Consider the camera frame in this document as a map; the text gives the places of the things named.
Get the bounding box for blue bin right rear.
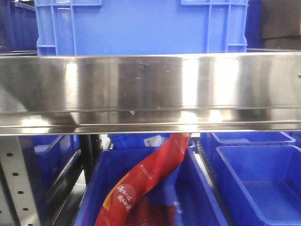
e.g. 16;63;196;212
200;132;296;167

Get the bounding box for blue bin left lower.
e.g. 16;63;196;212
30;135;80;190

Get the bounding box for perforated metal upright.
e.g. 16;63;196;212
0;136;41;226

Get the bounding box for blue bin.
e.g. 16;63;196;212
30;135;80;190
200;132;296;167
215;145;301;226
107;133;171;149
74;147;228;226

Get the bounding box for dark blue crate upper left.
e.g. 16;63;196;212
0;0;39;54

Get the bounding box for blue bin centre rear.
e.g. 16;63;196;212
107;133;171;149

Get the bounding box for red snack bag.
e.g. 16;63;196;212
95;133;191;226

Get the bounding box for large blue crate on shelf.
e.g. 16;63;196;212
35;0;248;56

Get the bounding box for blue bin right lower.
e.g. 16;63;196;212
215;145;301;226

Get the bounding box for stainless steel shelf rail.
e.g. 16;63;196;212
0;52;301;136

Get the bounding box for blue bin centre lower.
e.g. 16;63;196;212
74;147;228;226

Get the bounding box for white label card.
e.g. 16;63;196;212
143;135;168;147

